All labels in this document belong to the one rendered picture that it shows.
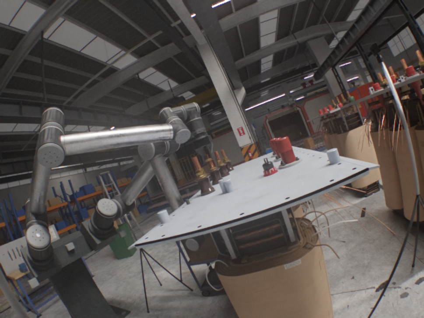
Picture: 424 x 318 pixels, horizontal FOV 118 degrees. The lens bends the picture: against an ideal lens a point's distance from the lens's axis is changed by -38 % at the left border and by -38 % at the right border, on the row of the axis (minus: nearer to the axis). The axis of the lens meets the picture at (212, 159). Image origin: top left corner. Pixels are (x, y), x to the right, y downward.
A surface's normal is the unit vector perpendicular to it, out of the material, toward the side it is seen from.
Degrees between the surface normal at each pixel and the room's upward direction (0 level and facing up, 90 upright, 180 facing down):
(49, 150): 136
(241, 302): 90
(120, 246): 94
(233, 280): 90
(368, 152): 90
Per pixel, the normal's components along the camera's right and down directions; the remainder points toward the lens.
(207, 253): -0.29, 0.11
